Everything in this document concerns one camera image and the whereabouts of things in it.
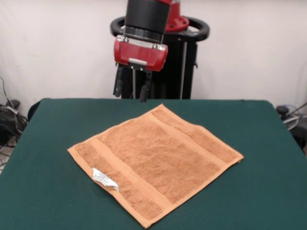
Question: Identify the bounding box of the dark green table cloth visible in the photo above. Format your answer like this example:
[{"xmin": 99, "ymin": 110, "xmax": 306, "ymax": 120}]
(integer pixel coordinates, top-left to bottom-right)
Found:
[{"xmin": 0, "ymin": 97, "xmax": 307, "ymax": 230}]

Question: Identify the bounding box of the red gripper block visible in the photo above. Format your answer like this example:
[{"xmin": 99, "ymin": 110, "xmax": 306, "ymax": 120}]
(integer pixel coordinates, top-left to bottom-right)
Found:
[{"xmin": 113, "ymin": 34, "xmax": 169, "ymax": 104}]

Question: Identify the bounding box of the black cable tangle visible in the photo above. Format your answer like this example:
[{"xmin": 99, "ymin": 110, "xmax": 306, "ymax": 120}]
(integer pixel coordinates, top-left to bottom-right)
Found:
[{"xmin": 0, "ymin": 76, "xmax": 29, "ymax": 166}]

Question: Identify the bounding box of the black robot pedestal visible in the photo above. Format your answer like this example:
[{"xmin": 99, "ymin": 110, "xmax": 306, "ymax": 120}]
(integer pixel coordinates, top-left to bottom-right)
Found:
[{"xmin": 109, "ymin": 15, "xmax": 211, "ymax": 100}]

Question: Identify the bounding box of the tan terry towel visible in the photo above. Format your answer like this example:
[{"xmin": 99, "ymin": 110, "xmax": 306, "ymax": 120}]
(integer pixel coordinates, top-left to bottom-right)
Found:
[{"xmin": 67, "ymin": 103, "xmax": 245, "ymax": 229}]

